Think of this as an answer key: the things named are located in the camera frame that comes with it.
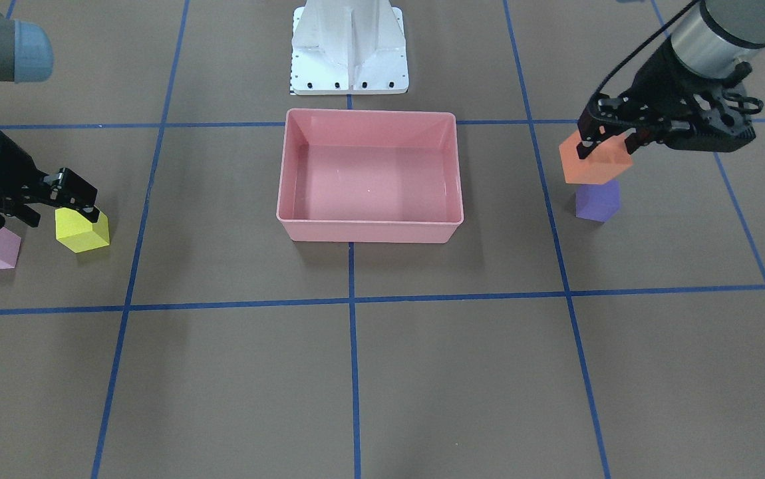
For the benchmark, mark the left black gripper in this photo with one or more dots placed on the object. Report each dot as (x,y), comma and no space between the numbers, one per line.
(656,81)

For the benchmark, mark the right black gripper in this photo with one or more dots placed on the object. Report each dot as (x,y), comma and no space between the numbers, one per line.
(4,167)

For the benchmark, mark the orange foam block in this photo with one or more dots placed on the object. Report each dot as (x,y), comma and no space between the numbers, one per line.
(605,163)

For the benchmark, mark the yellow foam block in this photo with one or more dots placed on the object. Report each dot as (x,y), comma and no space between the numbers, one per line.
(78,234)

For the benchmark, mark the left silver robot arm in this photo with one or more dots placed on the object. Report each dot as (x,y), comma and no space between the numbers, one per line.
(710,37)

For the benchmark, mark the pink plastic bin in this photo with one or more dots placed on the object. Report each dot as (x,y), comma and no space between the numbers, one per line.
(370,176)

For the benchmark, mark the purple foam block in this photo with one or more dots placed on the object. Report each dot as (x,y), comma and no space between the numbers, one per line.
(598,202)

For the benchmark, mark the white pedestal column base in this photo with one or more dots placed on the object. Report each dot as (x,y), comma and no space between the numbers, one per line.
(348,48)

